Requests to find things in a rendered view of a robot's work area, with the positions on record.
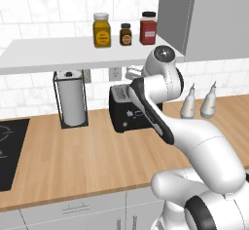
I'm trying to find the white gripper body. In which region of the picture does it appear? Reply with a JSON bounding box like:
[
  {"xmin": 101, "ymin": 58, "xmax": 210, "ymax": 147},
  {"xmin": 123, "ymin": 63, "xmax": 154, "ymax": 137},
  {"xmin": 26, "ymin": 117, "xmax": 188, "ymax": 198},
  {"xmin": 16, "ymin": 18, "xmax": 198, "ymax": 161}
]
[{"xmin": 124, "ymin": 64, "xmax": 146, "ymax": 81}]

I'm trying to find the black toaster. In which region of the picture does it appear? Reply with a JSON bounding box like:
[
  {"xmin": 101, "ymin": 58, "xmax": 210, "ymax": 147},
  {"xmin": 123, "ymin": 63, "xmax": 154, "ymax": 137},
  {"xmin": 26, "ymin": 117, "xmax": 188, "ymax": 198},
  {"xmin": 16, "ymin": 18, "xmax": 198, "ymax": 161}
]
[{"xmin": 108, "ymin": 84, "xmax": 164, "ymax": 134}]

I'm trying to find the small brown spice jar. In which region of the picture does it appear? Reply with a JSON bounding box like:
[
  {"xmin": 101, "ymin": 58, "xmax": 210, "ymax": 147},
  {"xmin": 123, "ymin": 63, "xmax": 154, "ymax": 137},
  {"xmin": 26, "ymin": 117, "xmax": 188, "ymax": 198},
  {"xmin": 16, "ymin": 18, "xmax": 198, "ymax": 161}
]
[{"xmin": 119, "ymin": 22, "xmax": 133, "ymax": 47}]

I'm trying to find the red spice jar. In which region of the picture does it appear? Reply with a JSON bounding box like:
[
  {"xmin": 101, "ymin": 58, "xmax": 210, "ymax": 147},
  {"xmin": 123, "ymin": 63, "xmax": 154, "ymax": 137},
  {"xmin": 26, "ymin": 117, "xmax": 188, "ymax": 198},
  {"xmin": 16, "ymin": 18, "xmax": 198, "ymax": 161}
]
[{"xmin": 138, "ymin": 11, "xmax": 159, "ymax": 46}]

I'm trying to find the yellow spice jar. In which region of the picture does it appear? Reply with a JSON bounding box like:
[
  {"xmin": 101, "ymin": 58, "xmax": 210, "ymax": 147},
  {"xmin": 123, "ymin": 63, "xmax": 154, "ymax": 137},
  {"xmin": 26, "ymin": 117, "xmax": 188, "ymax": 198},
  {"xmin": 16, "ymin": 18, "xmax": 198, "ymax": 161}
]
[{"xmin": 92, "ymin": 12, "xmax": 112, "ymax": 49}]

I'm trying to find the white paper towel roll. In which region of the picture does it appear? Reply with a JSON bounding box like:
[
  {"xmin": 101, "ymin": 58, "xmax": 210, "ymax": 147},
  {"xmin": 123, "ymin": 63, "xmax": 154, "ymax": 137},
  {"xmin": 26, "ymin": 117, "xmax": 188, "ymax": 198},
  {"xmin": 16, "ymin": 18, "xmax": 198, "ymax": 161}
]
[{"xmin": 59, "ymin": 70, "xmax": 87, "ymax": 128}]

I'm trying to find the narrow grey drawer front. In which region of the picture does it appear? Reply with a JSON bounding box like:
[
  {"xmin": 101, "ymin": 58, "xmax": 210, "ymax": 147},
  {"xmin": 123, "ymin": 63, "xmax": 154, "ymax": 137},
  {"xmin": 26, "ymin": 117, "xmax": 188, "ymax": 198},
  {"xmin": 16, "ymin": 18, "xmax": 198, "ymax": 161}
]
[{"xmin": 124, "ymin": 186, "xmax": 163, "ymax": 210}]

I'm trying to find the grey cupboard door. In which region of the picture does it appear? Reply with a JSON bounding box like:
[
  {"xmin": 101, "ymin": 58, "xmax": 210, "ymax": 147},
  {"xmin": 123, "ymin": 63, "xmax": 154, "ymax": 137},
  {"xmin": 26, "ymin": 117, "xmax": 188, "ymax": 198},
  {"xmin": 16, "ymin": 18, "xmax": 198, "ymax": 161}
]
[
  {"xmin": 0, "ymin": 209, "xmax": 28, "ymax": 230},
  {"xmin": 25, "ymin": 210, "xmax": 128, "ymax": 230},
  {"xmin": 125, "ymin": 200, "xmax": 165, "ymax": 230}
]

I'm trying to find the black hob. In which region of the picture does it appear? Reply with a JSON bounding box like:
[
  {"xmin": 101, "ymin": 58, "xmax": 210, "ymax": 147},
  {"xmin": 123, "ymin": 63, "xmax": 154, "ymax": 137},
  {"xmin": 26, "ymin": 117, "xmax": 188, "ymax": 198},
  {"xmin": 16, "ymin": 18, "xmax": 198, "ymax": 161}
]
[{"xmin": 0, "ymin": 118, "xmax": 31, "ymax": 193}]

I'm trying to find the wide grey drawer front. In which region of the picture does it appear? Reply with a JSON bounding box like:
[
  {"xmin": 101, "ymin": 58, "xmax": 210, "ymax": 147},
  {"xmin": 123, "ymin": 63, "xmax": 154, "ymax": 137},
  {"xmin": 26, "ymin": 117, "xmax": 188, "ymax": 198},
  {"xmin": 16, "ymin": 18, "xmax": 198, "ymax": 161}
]
[{"xmin": 18, "ymin": 190, "xmax": 127, "ymax": 227}]

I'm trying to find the white wall outlet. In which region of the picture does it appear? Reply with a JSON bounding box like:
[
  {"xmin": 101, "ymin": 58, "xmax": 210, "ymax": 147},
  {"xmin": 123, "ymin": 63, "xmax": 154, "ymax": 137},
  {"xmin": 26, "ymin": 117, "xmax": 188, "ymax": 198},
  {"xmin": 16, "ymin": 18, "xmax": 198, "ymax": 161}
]
[
  {"xmin": 83, "ymin": 68, "xmax": 92, "ymax": 84},
  {"xmin": 108, "ymin": 66, "xmax": 122, "ymax": 83}
]

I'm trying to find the white wall shelf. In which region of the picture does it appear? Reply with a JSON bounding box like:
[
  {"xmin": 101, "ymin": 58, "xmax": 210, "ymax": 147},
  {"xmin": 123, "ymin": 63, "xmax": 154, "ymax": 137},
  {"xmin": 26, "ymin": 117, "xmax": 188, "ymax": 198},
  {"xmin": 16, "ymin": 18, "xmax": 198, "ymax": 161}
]
[{"xmin": 0, "ymin": 33, "xmax": 186, "ymax": 76}]

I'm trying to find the black wire towel holder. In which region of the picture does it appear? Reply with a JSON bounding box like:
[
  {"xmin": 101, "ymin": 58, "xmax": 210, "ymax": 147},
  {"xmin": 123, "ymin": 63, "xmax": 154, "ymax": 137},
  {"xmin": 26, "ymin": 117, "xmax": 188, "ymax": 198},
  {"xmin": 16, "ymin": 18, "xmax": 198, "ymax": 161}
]
[{"xmin": 53, "ymin": 70, "xmax": 89, "ymax": 131}]

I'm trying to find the grey wall cabinet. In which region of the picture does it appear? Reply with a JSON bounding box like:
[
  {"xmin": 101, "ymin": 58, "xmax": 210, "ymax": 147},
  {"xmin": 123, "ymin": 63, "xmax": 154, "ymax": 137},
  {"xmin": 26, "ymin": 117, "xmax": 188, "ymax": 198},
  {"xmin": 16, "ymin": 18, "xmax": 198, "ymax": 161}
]
[{"xmin": 157, "ymin": 0, "xmax": 249, "ymax": 63}]

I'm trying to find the silver drawer handle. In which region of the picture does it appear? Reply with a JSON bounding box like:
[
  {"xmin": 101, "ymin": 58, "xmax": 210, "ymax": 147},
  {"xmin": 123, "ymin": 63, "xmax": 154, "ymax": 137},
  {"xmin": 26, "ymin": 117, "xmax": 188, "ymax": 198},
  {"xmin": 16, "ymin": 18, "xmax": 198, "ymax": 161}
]
[{"xmin": 61, "ymin": 202, "xmax": 90, "ymax": 215}]

